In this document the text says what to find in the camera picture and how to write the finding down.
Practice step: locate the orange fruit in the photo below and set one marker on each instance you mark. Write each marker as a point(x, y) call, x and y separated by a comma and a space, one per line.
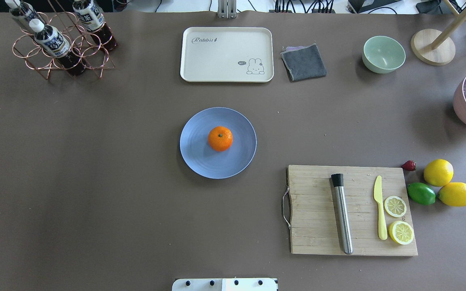
point(220, 138)

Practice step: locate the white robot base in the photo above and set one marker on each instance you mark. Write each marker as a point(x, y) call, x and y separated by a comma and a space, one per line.
point(225, 284)

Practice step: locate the blue plate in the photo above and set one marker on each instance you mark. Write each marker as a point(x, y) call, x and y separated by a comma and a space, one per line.
point(207, 162)

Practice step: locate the cream rabbit tray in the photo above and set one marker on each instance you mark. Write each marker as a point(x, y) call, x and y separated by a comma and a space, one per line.
point(227, 54)

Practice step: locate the grey folded cloth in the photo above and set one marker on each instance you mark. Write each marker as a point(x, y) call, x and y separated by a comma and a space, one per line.
point(303, 62)

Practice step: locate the steel muddler black tip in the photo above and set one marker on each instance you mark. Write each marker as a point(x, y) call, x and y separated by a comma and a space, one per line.
point(343, 217)

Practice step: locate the yellow plastic knife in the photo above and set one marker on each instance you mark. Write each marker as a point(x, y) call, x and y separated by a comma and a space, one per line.
point(378, 198)

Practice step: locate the lemon slice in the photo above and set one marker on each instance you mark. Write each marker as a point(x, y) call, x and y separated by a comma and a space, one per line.
point(395, 206)

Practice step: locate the green bowl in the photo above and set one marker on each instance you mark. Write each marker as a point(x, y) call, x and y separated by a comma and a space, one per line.
point(382, 54)

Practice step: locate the red strawberry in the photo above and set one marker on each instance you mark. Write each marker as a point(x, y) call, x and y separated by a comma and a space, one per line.
point(410, 165)

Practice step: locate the lemon half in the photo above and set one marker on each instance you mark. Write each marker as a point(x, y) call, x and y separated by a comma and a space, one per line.
point(401, 232)

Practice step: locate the tea bottle upper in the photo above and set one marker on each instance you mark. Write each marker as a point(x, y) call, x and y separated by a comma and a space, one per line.
point(94, 23)

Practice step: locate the tea bottle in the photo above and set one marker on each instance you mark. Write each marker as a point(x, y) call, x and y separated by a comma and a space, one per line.
point(57, 46)
point(23, 13)
point(94, 23)

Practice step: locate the green lime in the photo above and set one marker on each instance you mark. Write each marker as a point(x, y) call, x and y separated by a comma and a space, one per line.
point(421, 193)

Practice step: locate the tea bottle lower right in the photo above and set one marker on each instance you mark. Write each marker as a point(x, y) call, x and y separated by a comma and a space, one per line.
point(57, 46)

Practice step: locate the yellow lemon near strawberry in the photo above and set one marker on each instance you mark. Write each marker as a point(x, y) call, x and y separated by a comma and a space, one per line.
point(438, 173)

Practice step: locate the wooden stand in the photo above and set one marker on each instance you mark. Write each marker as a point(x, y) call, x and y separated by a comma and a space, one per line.
point(435, 47)

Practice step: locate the yellow lemon far side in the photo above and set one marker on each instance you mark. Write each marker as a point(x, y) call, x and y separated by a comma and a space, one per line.
point(453, 194)

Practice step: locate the tea bottle lower left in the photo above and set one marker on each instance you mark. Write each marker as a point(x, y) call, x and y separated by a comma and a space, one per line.
point(23, 13)

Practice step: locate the copper wire bottle rack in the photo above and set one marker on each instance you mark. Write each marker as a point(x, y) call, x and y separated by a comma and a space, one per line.
point(67, 22)

